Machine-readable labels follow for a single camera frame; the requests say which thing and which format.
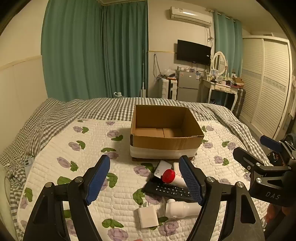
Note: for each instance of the white suitcase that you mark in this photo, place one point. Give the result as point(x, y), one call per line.
point(168, 89)

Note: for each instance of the white tube with red cap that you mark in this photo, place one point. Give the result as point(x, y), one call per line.
point(170, 175)

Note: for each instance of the white louvered wardrobe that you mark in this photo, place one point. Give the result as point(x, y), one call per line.
point(266, 85)

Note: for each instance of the light teal curtain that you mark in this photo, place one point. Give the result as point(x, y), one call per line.
point(227, 46)

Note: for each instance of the white charger adapter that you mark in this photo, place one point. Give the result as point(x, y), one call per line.
point(148, 216)

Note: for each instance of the white floral quilt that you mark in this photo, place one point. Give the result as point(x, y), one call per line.
point(92, 139)

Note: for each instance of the brown box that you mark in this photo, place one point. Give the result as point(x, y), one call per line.
point(238, 81)

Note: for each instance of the green curtain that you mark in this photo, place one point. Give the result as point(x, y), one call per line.
point(92, 51)

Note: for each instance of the white face mask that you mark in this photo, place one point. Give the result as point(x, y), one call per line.
point(117, 94)

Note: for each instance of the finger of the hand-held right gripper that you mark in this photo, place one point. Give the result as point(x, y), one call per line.
point(270, 142)
point(247, 158)

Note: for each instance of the white dressing table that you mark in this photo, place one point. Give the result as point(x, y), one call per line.
point(219, 87)

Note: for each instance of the black remote control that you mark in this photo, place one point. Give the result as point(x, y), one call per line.
point(166, 190)

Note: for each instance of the white plastic bottle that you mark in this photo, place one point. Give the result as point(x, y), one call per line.
point(182, 208)

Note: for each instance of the cardboard box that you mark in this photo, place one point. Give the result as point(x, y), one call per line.
point(164, 139)

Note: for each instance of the white air conditioner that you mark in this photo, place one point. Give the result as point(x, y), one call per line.
point(190, 15)

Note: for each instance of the dark suitcase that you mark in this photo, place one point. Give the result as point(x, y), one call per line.
point(239, 102)

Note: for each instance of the oval white vanity mirror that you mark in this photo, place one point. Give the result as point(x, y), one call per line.
point(219, 61)

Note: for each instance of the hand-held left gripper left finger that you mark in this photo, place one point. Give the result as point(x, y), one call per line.
point(98, 179)

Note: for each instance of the small grey fridge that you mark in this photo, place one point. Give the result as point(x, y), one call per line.
point(187, 85)

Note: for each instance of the clear plastic bag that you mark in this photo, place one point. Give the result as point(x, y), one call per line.
point(167, 73)

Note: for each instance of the black wall television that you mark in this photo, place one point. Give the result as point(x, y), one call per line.
point(193, 52)

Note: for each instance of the person's right hand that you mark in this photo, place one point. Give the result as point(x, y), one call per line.
point(271, 213)

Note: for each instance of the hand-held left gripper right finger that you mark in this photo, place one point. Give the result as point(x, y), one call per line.
point(190, 179)

